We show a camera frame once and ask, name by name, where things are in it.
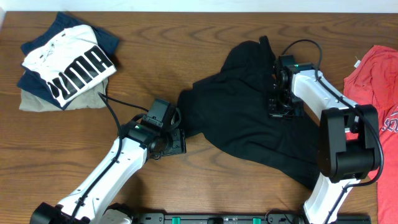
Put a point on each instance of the white shirt black letters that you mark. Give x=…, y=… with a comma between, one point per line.
x=70, y=63

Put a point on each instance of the black polo shirt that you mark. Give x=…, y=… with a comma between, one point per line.
x=229, y=109

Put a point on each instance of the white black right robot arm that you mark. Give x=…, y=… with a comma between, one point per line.
x=349, y=147

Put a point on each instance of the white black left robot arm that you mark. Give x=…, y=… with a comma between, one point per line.
x=131, y=150

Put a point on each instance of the grey beige folded garment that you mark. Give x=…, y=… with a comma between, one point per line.
x=88, y=99

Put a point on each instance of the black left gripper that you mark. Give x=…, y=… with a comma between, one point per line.
x=179, y=142

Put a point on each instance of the black base rail green tabs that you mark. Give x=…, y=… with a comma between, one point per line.
x=160, y=218

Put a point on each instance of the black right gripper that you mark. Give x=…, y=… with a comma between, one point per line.
x=280, y=109

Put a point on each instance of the red t-shirt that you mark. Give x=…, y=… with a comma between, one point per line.
x=374, y=81

